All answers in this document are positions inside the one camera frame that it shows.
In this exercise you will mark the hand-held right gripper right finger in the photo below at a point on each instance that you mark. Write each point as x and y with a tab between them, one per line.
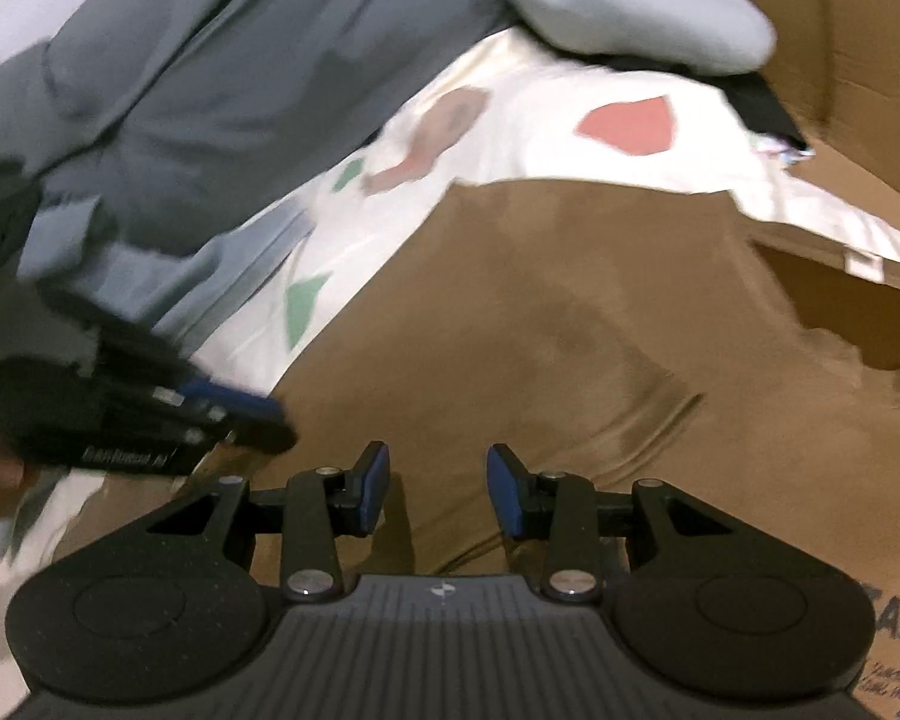
504	491

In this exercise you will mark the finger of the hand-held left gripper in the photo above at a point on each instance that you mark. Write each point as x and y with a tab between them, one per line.
262	439
232	405

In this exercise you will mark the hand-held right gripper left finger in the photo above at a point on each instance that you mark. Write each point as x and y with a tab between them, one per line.
375	487

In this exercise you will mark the brown t-shirt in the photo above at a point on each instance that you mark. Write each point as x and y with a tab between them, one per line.
570	315

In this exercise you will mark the light blue cloth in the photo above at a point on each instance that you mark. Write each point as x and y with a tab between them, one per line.
217	277

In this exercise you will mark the dark grey pillow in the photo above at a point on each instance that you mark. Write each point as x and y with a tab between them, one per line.
232	52

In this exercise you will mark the cream printed blanket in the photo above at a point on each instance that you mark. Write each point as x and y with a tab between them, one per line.
540	112

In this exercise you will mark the white patterned cloth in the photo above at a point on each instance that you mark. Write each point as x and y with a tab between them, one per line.
784	150

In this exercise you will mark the small black cloth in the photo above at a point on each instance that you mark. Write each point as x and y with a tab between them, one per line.
765	105

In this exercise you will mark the large cardboard sheet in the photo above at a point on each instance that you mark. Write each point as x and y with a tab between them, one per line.
870	52

